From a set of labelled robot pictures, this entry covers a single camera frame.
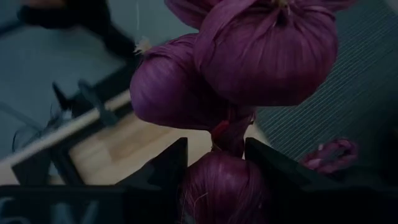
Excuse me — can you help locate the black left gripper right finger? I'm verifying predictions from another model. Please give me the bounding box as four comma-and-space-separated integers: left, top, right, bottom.
244, 137, 343, 224

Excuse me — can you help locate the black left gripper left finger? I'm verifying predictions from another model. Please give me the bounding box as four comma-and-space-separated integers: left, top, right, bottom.
114, 137, 189, 224

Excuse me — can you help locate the purple grapes bunch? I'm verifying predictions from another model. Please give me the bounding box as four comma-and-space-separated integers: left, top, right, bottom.
129, 0, 359, 224

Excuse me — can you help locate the grey woven placemat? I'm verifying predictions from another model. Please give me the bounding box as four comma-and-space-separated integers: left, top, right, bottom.
254, 0, 398, 175

